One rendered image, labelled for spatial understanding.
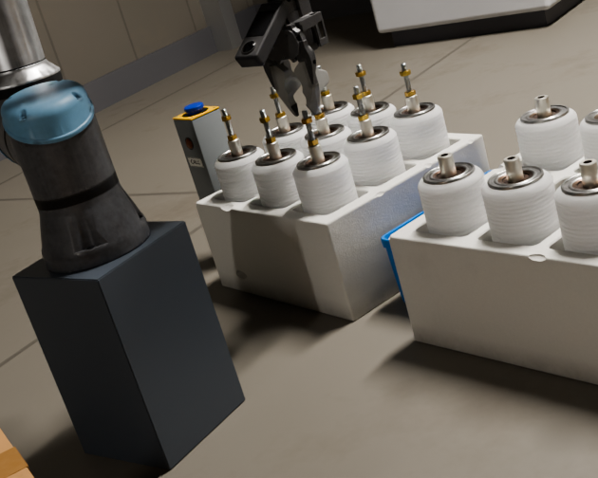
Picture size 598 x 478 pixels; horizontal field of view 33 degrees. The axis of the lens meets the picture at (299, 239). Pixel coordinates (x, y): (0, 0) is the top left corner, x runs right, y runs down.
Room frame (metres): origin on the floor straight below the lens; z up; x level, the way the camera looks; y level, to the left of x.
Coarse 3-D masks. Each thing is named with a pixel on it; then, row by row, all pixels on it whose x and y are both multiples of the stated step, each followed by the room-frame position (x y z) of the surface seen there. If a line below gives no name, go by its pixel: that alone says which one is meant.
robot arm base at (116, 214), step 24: (96, 192) 1.29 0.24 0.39; (120, 192) 1.33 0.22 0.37; (48, 216) 1.30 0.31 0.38; (72, 216) 1.28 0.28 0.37; (96, 216) 1.28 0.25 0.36; (120, 216) 1.30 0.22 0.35; (144, 216) 1.35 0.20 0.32; (48, 240) 1.29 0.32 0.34; (72, 240) 1.27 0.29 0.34; (96, 240) 1.28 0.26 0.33; (120, 240) 1.28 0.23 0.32; (144, 240) 1.31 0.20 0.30; (48, 264) 1.30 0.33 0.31; (72, 264) 1.27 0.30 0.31; (96, 264) 1.26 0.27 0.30
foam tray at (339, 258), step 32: (416, 160) 1.68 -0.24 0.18; (480, 160) 1.71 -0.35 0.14; (384, 192) 1.58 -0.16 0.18; (416, 192) 1.61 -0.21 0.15; (224, 224) 1.75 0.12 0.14; (256, 224) 1.66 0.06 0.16; (288, 224) 1.59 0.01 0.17; (320, 224) 1.51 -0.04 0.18; (352, 224) 1.53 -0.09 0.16; (384, 224) 1.57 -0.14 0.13; (224, 256) 1.78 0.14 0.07; (256, 256) 1.69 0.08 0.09; (288, 256) 1.61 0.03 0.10; (320, 256) 1.53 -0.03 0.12; (352, 256) 1.52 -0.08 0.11; (384, 256) 1.56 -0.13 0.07; (256, 288) 1.72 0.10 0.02; (288, 288) 1.63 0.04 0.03; (320, 288) 1.55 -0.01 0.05; (352, 288) 1.51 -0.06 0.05; (384, 288) 1.55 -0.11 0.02; (352, 320) 1.50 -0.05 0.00
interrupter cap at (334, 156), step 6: (330, 156) 1.61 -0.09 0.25; (336, 156) 1.59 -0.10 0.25; (300, 162) 1.62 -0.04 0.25; (306, 162) 1.61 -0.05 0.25; (324, 162) 1.58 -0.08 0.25; (330, 162) 1.57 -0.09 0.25; (300, 168) 1.59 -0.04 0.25; (306, 168) 1.58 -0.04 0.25; (312, 168) 1.57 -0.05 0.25; (318, 168) 1.57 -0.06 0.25
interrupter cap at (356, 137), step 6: (378, 126) 1.70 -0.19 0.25; (384, 126) 1.68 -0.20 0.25; (354, 132) 1.70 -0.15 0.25; (360, 132) 1.70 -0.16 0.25; (378, 132) 1.67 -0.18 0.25; (384, 132) 1.65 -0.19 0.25; (348, 138) 1.67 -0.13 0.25; (354, 138) 1.67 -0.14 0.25; (360, 138) 1.66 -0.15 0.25; (366, 138) 1.64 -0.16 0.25; (372, 138) 1.63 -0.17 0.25
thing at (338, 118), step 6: (348, 108) 1.91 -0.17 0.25; (330, 114) 1.89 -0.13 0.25; (336, 114) 1.89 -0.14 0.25; (342, 114) 1.89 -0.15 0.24; (348, 114) 1.90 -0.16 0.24; (312, 120) 1.91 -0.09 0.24; (330, 120) 1.89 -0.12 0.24; (336, 120) 1.89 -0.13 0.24; (342, 120) 1.89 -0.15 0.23; (312, 126) 1.91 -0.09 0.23
